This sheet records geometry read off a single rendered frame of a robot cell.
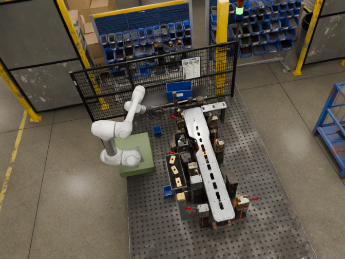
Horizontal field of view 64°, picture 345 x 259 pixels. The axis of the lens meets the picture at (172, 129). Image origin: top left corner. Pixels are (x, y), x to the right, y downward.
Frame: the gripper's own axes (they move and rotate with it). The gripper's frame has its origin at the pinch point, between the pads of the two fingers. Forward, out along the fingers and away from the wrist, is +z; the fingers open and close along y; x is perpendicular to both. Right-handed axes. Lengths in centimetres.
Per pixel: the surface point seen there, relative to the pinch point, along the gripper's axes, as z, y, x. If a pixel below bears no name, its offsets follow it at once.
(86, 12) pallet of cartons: -64, -104, 388
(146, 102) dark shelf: -3.1, -22.3, 41.0
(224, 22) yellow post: 38, 95, 58
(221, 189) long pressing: 44, 5, -89
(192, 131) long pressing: 35.3, -0.8, -14.8
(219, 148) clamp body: 55, 11, -43
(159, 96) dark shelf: 11, -13, 47
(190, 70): 33, 30, 54
